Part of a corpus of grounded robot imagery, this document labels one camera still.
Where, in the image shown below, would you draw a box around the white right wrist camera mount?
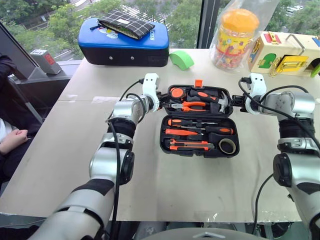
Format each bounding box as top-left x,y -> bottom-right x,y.
244,72 -> 267,116

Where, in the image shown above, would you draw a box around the grey box with red label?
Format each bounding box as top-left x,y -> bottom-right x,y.
30,48 -> 63,75

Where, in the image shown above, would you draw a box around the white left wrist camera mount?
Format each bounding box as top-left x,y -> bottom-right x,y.
141,72 -> 161,112

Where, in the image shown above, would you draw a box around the orange test pen screwdriver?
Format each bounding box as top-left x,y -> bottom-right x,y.
164,128 -> 204,137

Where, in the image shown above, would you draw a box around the toy jar with orange lid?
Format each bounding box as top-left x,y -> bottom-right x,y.
213,8 -> 261,71

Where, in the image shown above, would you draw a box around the black orange handled claw hammer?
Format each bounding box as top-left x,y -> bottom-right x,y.
189,89 -> 230,114

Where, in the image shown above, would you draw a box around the orange handled pliers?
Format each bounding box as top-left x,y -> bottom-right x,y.
170,100 -> 210,113

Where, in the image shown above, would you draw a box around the green foam block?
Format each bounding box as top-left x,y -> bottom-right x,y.
169,50 -> 195,71

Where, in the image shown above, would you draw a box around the black plastic tool case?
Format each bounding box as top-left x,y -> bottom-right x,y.
159,79 -> 240,159

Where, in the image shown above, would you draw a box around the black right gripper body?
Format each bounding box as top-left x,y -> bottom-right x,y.
236,94 -> 248,113

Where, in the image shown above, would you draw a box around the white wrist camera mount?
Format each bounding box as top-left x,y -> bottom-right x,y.
141,72 -> 161,112
244,72 -> 267,116

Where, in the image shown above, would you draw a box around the grey rounded robot body shape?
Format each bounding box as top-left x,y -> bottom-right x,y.
143,226 -> 258,240

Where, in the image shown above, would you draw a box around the person's dark clothing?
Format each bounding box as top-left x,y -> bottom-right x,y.
0,53 -> 45,183

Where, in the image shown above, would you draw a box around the person's bare hand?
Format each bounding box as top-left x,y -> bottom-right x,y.
0,129 -> 29,155

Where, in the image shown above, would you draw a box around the dark slanted window beam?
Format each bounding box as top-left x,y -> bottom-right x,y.
0,21 -> 41,81

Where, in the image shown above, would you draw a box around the blue black hard case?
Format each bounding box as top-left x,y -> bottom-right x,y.
77,17 -> 170,68

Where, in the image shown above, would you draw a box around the dark window mullion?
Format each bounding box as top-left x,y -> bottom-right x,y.
196,0 -> 221,50

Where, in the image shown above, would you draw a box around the orange black tape measure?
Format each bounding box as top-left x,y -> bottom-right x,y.
169,87 -> 186,100

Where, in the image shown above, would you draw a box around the black electrical tape roll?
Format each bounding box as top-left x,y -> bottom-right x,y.
218,137 -> 237,154

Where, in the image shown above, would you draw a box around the clear plastic bag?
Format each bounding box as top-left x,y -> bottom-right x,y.
208,0 -> 279,74

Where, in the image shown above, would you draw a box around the orange black utility knife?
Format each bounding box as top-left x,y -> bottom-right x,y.
169,138 -> 214,151

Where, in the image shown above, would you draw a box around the black orange handled screwdriver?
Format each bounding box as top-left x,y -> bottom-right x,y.
167,118 -> 219,127
186,125 -> 234,136

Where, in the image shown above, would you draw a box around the wooden latch toy box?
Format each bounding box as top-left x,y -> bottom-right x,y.
247,31 -> 320,79

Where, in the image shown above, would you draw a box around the black white plaid pouch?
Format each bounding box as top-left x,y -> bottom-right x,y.
96,9 -> 156,41

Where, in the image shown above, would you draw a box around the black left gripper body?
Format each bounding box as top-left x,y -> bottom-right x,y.
156,92 -> 168,109

